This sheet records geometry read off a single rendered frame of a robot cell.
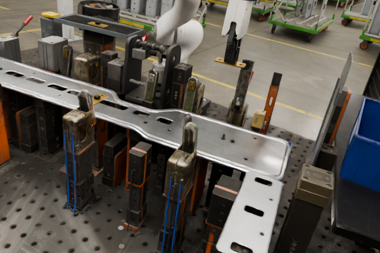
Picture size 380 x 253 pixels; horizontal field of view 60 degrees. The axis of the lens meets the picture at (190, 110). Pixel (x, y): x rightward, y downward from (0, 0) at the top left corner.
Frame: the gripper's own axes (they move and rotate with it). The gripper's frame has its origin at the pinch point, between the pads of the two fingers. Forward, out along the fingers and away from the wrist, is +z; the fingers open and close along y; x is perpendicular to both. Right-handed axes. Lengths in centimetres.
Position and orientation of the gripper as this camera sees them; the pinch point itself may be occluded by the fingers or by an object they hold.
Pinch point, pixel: (232, 54)
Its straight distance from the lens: 92.4
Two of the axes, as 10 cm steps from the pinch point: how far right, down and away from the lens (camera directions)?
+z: -1.2, 8.8, 4.6
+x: 9.2, 2.7, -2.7
